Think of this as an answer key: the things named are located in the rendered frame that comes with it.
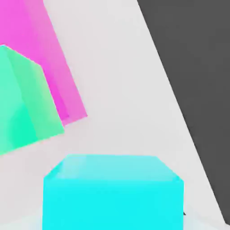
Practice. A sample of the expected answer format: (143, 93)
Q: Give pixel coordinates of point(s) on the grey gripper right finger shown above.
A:
(194, 224)

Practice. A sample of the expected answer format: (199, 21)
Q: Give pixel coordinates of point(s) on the large magenta box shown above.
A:
(27, 23)

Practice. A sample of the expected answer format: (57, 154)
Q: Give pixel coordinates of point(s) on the large green box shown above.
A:
(23, 107)

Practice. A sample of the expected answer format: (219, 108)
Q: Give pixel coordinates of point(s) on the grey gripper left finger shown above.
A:
(35, 224)

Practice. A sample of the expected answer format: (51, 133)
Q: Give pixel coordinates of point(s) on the small cyan cube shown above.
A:
(113, 201)

